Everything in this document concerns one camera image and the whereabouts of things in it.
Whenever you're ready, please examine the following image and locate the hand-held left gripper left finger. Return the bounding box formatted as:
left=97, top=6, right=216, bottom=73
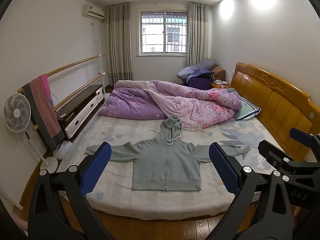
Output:
left=27, top=141, right=116, bottom=240

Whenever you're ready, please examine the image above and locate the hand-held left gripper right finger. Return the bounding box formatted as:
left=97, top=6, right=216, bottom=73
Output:
left=209, top=142, right=293, bottom=240

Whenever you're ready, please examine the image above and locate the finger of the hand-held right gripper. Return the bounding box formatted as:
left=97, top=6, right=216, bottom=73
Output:
left=258, top=140, right=320, bottom=180
left=289, top=127, right=320, bottom=151

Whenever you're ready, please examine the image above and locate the grey zip hoodie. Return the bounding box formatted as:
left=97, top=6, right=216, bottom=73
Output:
left=85, top=116, right=252, bottom=192

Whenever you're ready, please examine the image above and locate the person's right forearm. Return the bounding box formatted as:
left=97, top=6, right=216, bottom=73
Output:
left=291, top=206, right=304, bottom=233

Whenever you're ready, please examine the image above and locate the white round floor object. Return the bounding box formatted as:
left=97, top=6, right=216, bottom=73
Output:
left=52, top=140, right=72, bottom=159

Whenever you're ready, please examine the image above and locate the pale leaf print bed sheet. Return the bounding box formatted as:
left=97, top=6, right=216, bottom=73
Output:
left=85, top=116, right=288, bottom=213

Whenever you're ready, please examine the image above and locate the wooden bed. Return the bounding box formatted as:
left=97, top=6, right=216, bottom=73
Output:
left=20, top=62, right=320, bottom=220

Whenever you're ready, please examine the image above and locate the blue striped pillow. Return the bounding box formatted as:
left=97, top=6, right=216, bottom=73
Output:
left=229, top=91, right=262, bottom=122

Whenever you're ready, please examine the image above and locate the dark and white low cabinet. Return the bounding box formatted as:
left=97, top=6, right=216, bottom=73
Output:
left=51, top=84, right=104, bottom=140

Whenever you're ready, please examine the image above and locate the purple floral quilt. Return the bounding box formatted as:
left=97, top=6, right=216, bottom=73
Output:
left=97, top=79, right=243, bottom=130

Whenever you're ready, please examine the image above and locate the pink and grey towel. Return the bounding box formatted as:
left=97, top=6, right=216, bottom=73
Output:
left=22, top=74, right=66, bottom=150

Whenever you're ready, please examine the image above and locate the wooden nightstand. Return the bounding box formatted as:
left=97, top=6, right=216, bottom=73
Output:
left=210, top=79, right=230, bottom=90

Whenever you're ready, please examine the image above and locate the white standing fan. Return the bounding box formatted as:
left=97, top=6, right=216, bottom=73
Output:
left=3, top=94, right=59, bottom=173

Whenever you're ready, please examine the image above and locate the grey blue cushioned chair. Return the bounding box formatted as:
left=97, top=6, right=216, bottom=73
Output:
left=177, top=58, right=226, bottom=83

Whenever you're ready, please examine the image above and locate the beige grey striped curtain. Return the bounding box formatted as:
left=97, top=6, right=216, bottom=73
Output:
left=187, top=2, right=212, bottom=67
left=104, top=2, right=133, bottom=84

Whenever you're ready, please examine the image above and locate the window with metal bars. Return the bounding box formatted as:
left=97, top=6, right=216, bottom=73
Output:
left=137, top=10, right=188, bottom=57

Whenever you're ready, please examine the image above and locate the wooden wall bar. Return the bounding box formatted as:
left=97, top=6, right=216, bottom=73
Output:
left=17, top=54, right=105, bottom=93
left=32, top=72, right=108, bottom=130

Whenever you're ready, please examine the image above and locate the air conditioner cable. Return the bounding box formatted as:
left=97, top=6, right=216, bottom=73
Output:
left=91, top=21, right=103, bottom=44

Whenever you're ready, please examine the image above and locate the white wall air conditioner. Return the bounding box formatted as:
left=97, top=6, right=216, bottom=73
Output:
left=82, top=4, right=105, bottom=19

